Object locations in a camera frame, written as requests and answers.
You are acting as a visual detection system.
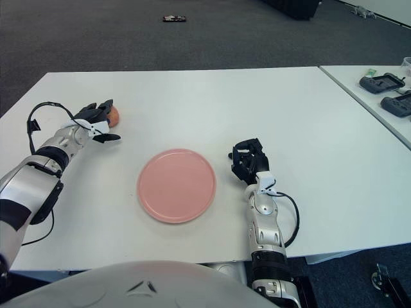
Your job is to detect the pink round plate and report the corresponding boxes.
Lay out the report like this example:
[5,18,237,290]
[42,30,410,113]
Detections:
[137,148,217,225]

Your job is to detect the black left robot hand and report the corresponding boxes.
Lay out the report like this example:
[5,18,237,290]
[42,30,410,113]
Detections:
[74,99,122,144]

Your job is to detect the thin black elbow cable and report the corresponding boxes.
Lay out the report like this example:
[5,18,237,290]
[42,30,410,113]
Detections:
[21,208,55,246]

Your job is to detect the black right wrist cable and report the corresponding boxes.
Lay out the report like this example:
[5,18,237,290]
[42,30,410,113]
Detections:
[275,191,300,248]

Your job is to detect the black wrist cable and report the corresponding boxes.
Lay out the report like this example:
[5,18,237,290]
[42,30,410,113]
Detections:
[27,101,76,155]
[275,191,300,248]

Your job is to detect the grey handheld controller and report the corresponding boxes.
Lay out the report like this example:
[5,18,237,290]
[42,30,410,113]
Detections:
[380,92,411,117]
[358,73,405,94]

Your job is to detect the grey robot torso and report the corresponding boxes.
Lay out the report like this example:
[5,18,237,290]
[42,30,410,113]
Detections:
[6,260,267,308]

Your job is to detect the black caster wheel stand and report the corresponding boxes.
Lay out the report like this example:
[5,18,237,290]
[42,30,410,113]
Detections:
[371,262,411,308]

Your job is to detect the black cabinet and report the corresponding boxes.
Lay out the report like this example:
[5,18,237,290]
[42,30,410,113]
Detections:
[259,0,322,22]

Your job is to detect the grey toy figure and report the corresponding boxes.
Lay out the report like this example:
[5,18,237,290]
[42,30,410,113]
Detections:
[350,5,376,17]

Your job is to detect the red yellow apple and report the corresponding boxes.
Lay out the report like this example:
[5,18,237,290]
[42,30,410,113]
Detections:
[107,106,121,128]

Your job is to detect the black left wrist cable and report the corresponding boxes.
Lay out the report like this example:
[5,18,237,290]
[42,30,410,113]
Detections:
[27,101,76,155]

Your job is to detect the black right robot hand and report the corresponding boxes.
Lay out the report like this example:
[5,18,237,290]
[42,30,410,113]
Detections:
[228,137,270,185]

